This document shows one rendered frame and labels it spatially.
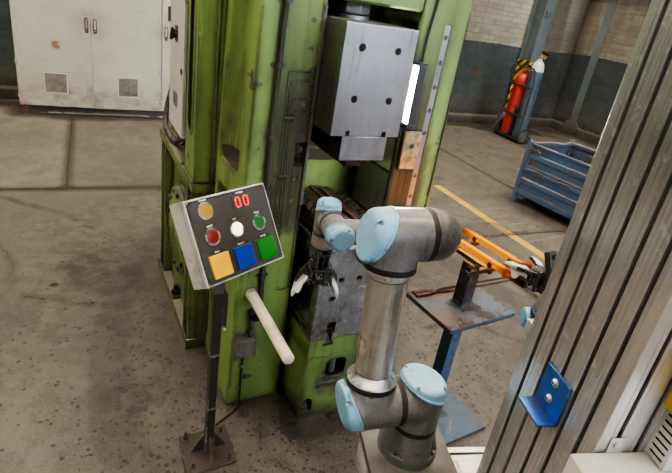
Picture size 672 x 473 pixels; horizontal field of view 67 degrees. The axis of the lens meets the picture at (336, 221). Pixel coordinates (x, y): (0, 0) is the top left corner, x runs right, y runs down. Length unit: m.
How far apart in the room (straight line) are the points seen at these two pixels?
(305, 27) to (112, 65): 5.29
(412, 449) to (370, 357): 0.30
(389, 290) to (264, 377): 1.57
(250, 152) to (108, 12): 5.18
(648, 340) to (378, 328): 0.51
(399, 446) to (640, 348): 0.68
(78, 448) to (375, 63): 1.94
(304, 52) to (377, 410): 1.27
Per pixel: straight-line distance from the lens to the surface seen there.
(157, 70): 7.12
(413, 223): 1.03
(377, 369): 1.17
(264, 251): 1.77
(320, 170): 2.49
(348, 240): 1.39
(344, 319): 2.26
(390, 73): 1.95
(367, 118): 1.94
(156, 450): 2.45
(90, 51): 7.03
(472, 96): 10.01
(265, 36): 1.87
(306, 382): 2.42
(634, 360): 0.90
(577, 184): 5.68
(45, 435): 2.60
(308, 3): 1.92
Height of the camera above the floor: 1.84
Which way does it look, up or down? 24 degrees down
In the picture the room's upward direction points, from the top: 9 degrees clockwise
